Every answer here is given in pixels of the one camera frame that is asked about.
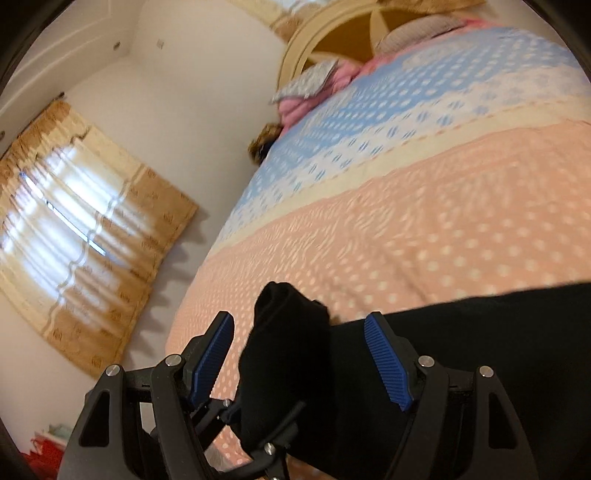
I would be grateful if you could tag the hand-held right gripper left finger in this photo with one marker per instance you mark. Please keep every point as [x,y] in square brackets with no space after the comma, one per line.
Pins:
[210,364]

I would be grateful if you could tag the pink bed sheet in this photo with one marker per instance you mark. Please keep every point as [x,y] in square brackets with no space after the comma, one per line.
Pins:
[371,64]

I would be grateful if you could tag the cream and brown headboard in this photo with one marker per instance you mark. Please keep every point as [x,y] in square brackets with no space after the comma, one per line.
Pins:
[351,32]

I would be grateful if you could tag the polka dot bed blanket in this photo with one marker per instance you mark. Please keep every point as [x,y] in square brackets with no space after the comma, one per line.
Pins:
[392,207]

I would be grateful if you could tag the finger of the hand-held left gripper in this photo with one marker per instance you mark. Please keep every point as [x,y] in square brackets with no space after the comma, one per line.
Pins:
[227,408]
[272,450]

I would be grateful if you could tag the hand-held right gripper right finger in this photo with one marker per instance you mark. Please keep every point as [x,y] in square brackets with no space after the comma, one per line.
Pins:
[388,364]

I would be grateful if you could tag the brown patterned bag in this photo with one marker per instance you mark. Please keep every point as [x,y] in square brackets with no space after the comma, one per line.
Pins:
[263,138]

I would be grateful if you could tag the black pants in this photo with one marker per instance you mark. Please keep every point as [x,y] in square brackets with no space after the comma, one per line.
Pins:
[461,369]

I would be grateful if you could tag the grey patterned pillow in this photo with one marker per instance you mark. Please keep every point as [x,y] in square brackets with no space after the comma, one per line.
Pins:
[307,81]

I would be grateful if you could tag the beige floral curtain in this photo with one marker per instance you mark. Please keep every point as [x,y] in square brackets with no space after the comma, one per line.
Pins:
[92,230]

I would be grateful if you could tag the red object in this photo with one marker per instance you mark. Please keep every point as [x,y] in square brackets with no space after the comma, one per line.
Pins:
[41,457]

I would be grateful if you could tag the folded pink blanket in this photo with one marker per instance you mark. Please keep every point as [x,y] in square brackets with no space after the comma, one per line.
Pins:
[300,110]

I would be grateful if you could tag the striped pillow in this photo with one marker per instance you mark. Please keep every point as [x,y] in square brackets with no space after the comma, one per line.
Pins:
[415,34]

